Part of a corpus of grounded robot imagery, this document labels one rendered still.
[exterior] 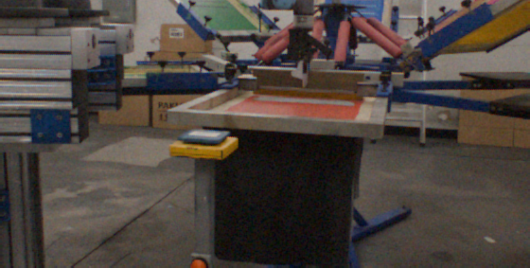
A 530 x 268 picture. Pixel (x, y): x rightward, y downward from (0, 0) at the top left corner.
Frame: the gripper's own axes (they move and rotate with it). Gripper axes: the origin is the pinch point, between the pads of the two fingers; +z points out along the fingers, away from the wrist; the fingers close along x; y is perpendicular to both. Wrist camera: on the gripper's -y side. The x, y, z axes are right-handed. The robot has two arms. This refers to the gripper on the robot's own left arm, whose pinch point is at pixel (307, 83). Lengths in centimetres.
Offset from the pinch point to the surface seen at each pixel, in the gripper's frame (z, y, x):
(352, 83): -0.8, -16.5, 1.3
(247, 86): 2.0, 21.8, 2.8
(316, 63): -5.0, 0.7, -27.2
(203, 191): 18, 11, 79
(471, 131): 88, -110, -397
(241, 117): 3, 8, 60
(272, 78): -1.5, 12.9, 1.3
